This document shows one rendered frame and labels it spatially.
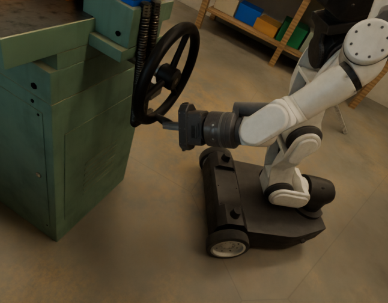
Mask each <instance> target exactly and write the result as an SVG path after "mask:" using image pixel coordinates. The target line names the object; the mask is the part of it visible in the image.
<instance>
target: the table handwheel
mask: <svg viewBox="0 0 388 303"><path fill-rule="evenodd" d="M180 37H182V38H181V41H180V44H179V45H178V48H177V51H176V53H175V55H174V57H173V59H172V61H171V64H169V63H165V64H163V65H161V64H160V62H161V60H162V59H163V57H164V56H165V54H166V53H167V51H168V50H169V49H170V47H171V46H172V45H173V44H174V43H175V42H176V41H177V40H178V39H179V38H180ZM189 38H190V47H189V53H188V56H187V60H186V63H185V66H184V69H183V71H182V73H181V71H180V70H179V69H177V65H178V62H179V60H180V57H181V54H182V53H183V50H184V48H185V45H186V43H187V41H188V39H189ZM199 45H200V35H199V31H198V28H197V27H196V25H195V24H194V23H192V22H188V21H187V22H180V23H178V24H176V25H175V26H173V27H172V28H171V29H169V30H168V31H167V32H166V33H165V34H164V35H163V37H162V38H161V39H160V40H159V41H158V42H157V44H156V45H155V47H154V48H153V50H152V51H151V53H150V54H149V56H148V58H147V59H145V64H144V66H143V68H142V70H141V73H140V75H139V77H138V81H137V83H136V87H135V92H134V95H133V114H134V116H135V119H136V120H137V121H138V122H139V123H141V124H152V123H154V122H156V121H157V120H156V119H155V118H154V116H155V115H156V114H160V115H162V116H164V115H165V114H166V113H167V112H168V111H169V110H170V108H171V107H172V106H173V104H174V103H175V102H176V100H177V99H178V98H179V96H180V94H181V93H182V91H183V89H184V87H185V86H186V84H187V81H188V80H189V78H190V75H191V74H192V71H193V68H194V66H195V63H196V59H197V57H198V52H199ZM128 61H129V62H131V63H132V64H134V65H135V61H136V57H133V58H131V59H129V60H128ZM153 76H155V77H156V82H157V83H156V84H155V85H154V86H153V87H152V88H151V89H150V90H148V87H149V85H150V82H151V80H152V78H153ZM162 87H165V88H166V89H168V90H170V91H171V93H170V95H169V96H168V98H167V99H166V100H165V101H164V102H163V103H162V104H161V105H160V106H159V107H158V108H157V109H156V110H155V111H154V112H152V113H150V114H145V110H144V106H145V102H146V101H147V100H148V99H149V98H150V97H151V96H152V95H154V94H155V93H156V92H157V91H159V90H160V89H161V88H162Z"/></svg>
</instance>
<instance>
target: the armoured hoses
mask: <svg viewBox="0 0 388 303"><path fill-rule="evenodd" d="M161 3H162V2H161V1H159V0H151V3H150V2H148V1H141V3H140V7H141V9H142V12H141V21H140V27H139V35H138V36H139V37H138V42H137V50H136V51H137V52H136V61H135V73H134V81H133V93H132V105H131V113H130V124H131V126H132V127H138V126H139V125H141V123H139V122H138V121H137V120H136V119H135V116H134V114H133V95H134V92H135V87H136V83H137V81H138V77H139V75H140V73H141V70H142V68H143V66H144V64H145V59H147V58H148V56H149V54H150V53H151V51H152V50H153V48H154V47H155V45H156V41H157V32H158V25H159V17H160V16H159V15H160V9H161ZM150 17H151V18H150ZM150 88H151V83H150V85H149V87H148V90H150ZM148 102H149V99H148V100H147V101H146V102H145V106H144V110H145V114H150V113H152V112H154V110H153V109H152V108H149V109H148Z"/></svg>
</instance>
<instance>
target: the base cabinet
mask: <svg viewBox="0 0 388 303"><path fill-rule="evenodd" d="M134 73H135V66H133V67H131V68H129V69H127V70H125V71H123V72H121V73H118V74H116V75H114V76H112V77H110V78H107V79H105V80H104V81H101V82H99V83H98V84H95V85H93V86H91V87H89V88H87V89H85V90H82V91H80V92H78V93H76V94H74V95H72V96H70V97H68V98H66V99H64V100H61V101H59V102H57V103H55V104H53V105H50V104H48V103H47V102H45V101H44V100H42V99H41V98H39V97H38V96H36V95H35V94H33V93H31V92H30V91H28V90H27V89H25V88H23V87H22V86H21V85H19V84H17V83H16V82H14V81H13V80H11V79H10V78H8V77H6V76H5V75H3V74H2V73H0V202H2V203H4V204H5V205H6V206H7V207H9V208H10V209H11V210H13V211H14V212H16V213H17V214H18V215H20V216H21V217H22V218H24V219H25V220H27V221H28V222H29V223H31V224H32V225H33V226H35V227H36V228H38V229H39V230H40V231H42V232H43V233H44V234H46V235H47V236H49V237H50V238H51V239H53V240H54V241H55V242H57V241H59V240H60V239H61V238H62V237H63V236H64V235H65V234H66V233H67V232H68V231H69V230H71V229H72V228H73V227H74V226H75V225H76V224H77V223H78V222H79V221H80V220H81V219H82V218H83V217H84V216H85V215H86V214H87V213H88V212H89V211H90V210H92V209H93V208H94V207H95V206H96V205H97V204H98V203H99V202H100V201H101V200H102V199H104V197H105V196H107V194H108V193H110V191H111V190H113V189H114V188H115V187H116V186H117V185H118V184H119V183H120V182H121V181H122V180H123V179H124V174H125V171H126V166H127V161H128V158H129V153H130V148H131V145H132V140H133V135H134V132H135V127H132V126H131V124H130V113H131V105H132V93H133V81H134Z"/></svg>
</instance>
